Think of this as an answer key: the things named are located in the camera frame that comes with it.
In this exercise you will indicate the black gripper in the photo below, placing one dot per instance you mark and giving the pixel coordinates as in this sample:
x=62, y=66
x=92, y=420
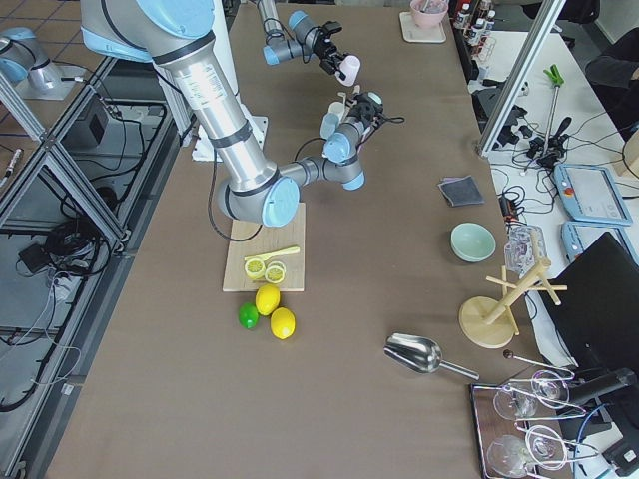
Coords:
x=324, y=52
x=367, y=107

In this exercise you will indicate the pink plastic cup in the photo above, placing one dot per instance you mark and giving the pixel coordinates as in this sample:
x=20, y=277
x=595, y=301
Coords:
x=348, y=70

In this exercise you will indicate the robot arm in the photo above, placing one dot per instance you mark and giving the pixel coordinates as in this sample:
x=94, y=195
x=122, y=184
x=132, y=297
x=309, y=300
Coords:
x=305, y=39
x=180, y=37

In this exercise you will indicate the cream plastic cup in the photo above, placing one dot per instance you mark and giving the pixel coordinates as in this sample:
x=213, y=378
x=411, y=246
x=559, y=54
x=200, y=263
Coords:
x=337, y=108

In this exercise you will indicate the light blue plastic cup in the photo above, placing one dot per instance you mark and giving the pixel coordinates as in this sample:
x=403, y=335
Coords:
x=329, y=124

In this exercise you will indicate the beige tray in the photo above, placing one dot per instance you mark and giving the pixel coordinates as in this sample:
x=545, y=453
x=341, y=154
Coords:
x=417, y=27

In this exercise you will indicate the pink bowl of ice cubes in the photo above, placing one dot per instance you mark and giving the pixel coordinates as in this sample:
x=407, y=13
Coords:
x=428, y=13

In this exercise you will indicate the grey folded cloth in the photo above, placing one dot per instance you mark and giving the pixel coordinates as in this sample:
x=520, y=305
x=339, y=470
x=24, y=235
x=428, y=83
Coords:
x=461, y=192

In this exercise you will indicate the wooden cutting board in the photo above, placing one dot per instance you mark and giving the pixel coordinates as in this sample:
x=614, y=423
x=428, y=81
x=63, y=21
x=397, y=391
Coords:
x=269, y=239

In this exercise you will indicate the green bowl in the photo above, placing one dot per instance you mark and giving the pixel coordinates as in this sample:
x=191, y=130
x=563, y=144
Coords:
x=472, y=242

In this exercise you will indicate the yellow plastic knife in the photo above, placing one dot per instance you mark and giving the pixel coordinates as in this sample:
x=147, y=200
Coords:
x=280, y=252

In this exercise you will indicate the lemon slice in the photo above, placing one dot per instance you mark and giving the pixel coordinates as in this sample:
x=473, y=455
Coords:
x=275, y=272
x=254, y=268

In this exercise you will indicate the yellow lemon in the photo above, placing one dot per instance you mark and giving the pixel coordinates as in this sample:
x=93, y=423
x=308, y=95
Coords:
x=268, y=298
x=283, y=323

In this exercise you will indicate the teach pendant tablet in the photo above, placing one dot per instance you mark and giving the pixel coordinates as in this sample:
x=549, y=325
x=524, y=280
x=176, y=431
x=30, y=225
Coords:
x=577, y=237
x=589, y=194

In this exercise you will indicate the green lime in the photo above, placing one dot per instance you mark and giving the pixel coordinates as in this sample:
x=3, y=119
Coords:
x=248, y=315

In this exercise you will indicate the wooden mug tree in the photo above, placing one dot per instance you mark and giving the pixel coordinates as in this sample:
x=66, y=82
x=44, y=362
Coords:
x=489, y=322

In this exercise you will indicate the metal scoop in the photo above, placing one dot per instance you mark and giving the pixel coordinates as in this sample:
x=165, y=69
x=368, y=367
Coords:
x=421, y=354

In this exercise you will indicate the black monitor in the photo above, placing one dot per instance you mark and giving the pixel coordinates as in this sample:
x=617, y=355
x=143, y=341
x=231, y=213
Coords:
x=598, y=315

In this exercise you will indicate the wine glass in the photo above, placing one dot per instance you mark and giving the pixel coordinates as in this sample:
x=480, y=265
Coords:
x=541, y=449
x=536, y=398

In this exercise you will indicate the white wire cup holder rack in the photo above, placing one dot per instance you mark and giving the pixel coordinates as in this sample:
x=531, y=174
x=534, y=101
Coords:
x=347, y=98

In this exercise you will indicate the green handled grabber tool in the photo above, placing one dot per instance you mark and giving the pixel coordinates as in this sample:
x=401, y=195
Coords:
x=557, y=81

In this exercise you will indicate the aluminium frame post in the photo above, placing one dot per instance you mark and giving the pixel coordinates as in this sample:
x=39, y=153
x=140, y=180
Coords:
x=541, y=27

